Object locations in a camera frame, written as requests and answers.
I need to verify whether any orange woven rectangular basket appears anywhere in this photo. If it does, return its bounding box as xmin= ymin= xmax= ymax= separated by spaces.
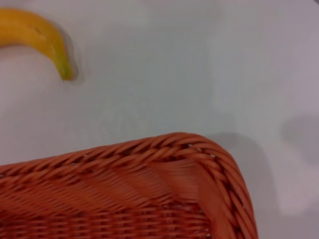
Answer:
xmin=0 ymin=132 xmax=259 ymax=239

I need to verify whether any yellow banana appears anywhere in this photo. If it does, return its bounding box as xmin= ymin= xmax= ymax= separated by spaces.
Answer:
xmin=0 ymin=8 xmax=74 ymax=81

